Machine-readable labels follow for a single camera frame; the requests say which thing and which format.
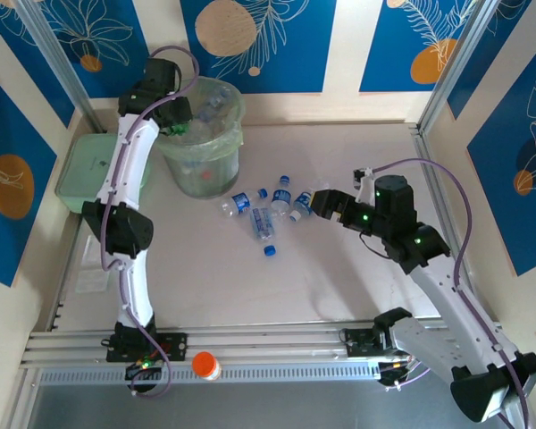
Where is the clear bottle pale label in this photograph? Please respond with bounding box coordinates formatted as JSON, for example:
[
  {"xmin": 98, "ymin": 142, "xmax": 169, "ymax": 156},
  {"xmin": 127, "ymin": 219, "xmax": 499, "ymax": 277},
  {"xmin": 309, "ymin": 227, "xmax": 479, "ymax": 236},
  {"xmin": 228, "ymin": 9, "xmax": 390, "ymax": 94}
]
[{"xmin": 185, "ymin": 118, "xmax": 215, "ymax": 144}]

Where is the crushed bottle blue striped label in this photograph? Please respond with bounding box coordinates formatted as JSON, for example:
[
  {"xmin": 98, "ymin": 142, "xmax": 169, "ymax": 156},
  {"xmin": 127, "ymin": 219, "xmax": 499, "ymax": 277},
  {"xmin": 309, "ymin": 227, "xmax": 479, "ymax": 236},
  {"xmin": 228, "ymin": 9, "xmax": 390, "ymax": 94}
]
[{"xmin": 248, "ymin": 207, "xmax": 278, "ymax": 259}]

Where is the green plastic bin liner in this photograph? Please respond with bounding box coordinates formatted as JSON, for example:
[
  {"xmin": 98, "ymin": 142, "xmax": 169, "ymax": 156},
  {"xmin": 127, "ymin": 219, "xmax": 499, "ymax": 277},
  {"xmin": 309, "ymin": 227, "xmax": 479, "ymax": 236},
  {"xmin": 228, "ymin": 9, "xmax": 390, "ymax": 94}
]
[{"xmin": 155, "ymin": 76, "xmax": 247, "ymax": 162}]

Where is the translucent grey waste bin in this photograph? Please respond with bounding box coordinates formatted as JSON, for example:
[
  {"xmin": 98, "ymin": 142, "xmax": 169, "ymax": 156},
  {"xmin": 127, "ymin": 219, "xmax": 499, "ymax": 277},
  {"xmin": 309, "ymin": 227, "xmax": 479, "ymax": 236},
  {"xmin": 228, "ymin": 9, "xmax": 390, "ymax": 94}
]
[{"xmin": 154, "ymin": 76, "xmax": 247, "ymax": 200}]

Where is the pale green lunch box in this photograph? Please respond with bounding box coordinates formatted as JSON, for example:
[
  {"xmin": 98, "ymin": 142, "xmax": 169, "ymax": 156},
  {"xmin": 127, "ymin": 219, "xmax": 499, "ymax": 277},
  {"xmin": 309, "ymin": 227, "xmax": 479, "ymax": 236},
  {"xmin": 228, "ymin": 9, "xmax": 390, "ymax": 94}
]
[{"xmin": 54, "ymin": 132, "xmax": 153, "ymax": 215}]

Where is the clear plastic bag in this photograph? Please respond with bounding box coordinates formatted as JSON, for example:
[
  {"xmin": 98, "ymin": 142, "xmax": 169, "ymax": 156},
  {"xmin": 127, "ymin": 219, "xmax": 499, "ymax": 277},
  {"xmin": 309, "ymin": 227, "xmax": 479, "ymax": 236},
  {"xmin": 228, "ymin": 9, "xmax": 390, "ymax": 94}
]
[
  {"xmin": 73, "ymin": 267, "xmax": 108, "ymax": 294},
  {"xmin": 83, "ymin": 232, "xmax": 117, "ymax": 265}
]

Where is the black wiring connector block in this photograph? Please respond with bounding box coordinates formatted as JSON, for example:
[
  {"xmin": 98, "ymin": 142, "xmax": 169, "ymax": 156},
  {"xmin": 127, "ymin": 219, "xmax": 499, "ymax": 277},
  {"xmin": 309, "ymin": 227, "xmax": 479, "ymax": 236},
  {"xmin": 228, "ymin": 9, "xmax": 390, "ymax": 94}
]
[
  {"xmin": 377, "ymin": 359, "xmax": 425, "ymax": 390},
  {"xmin": 124, "ymin": 360, "xmax": 162, "ymax": 382}
]

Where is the white jar orange lid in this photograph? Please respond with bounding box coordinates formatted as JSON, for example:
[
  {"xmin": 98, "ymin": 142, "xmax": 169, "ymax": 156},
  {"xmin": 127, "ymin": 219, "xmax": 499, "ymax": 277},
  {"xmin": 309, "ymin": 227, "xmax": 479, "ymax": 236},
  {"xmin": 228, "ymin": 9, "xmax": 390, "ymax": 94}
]
[{"xmin": 191, "ymin": 351, "xmax": 223, "ymax": 382}]

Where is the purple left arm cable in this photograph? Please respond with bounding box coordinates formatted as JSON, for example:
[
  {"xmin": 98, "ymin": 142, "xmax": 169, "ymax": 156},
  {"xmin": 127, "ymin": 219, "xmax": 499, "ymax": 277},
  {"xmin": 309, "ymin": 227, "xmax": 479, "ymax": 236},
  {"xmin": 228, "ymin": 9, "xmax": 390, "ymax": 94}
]
[{"xmin": 98, "ymin": 46, "xmax": 201, "ymax": 399}]

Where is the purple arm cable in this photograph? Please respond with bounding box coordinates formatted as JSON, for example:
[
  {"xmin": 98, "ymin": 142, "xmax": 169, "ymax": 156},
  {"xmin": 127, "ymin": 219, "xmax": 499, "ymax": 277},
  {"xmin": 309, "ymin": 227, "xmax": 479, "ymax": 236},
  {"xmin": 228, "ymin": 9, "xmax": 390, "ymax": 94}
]
[
  {"xmin": 369, "ymin": 158, "xmax": 532, "ymax": 429},
  {"xmin": 98, "ymin": 46, "xmax": 201, "ymax": 399}
]

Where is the aluminium frame rail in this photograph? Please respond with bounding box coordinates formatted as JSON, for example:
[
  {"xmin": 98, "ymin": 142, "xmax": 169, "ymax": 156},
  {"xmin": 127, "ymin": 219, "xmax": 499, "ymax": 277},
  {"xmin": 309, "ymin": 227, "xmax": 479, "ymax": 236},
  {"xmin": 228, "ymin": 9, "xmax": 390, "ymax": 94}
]
[
  {"xmin": 47, "ymin": 214, "xmax": 86, "ymax": 332},
  {"xmin": 410, "ymin": 123, "xmax": 479, "ymax": 314}
]

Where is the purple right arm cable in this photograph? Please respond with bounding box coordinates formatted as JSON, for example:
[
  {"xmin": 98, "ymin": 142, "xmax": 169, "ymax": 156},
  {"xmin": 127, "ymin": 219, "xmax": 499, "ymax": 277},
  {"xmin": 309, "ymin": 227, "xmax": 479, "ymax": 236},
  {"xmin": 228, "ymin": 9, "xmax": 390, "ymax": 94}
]
[{"xmin": 369, "ymin": 158, "xmax": 532, "ymax": 429}]

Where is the aluminium frame post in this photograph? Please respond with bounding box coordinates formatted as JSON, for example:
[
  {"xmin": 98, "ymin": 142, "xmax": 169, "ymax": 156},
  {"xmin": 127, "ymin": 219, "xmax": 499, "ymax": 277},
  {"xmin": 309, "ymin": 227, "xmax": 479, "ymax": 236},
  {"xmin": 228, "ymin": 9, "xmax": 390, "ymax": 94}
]
[
  {"xmin": 415, "ymin": 0, "xmax": 506, "ymax": 135},
  {"xmin": 15, "ymin": 0, "xmax": 108, "ymax": 134}
]

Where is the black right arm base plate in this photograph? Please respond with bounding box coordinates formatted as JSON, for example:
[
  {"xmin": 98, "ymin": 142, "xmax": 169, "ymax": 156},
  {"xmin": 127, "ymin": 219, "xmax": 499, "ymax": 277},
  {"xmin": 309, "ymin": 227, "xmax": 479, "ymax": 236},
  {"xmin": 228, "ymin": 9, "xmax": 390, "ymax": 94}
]
[{"xmin": 342, "ymin": 328, "xmax": 379, "ymax": 358}]

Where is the long aluminium mounting rail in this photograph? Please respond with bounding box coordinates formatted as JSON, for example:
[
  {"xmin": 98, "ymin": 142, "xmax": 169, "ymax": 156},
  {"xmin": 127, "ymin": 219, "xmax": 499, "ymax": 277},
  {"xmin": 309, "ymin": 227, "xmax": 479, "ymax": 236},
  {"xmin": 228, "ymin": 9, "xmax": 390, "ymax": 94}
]
[{"xmin": 20, "ymin": 322, "xmax": 456, "ymax": 370}]

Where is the grey slotted cable duct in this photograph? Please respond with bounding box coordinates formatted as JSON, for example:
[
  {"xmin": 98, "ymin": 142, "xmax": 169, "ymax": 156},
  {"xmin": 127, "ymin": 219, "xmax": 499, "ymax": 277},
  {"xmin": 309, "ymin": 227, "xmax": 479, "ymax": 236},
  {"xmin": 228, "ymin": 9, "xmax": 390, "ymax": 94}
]
[{"xmin": 38, "ymin": 360, "xmax": 381, "ymax": 386}]

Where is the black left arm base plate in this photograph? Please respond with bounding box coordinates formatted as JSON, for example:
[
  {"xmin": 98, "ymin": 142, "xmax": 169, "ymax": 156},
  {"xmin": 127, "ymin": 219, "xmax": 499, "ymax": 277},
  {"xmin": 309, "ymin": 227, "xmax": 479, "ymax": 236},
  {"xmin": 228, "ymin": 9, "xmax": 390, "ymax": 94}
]
[{"xmin": 105, "ymin": 332, "xmax": 189, "ymax": 363}]

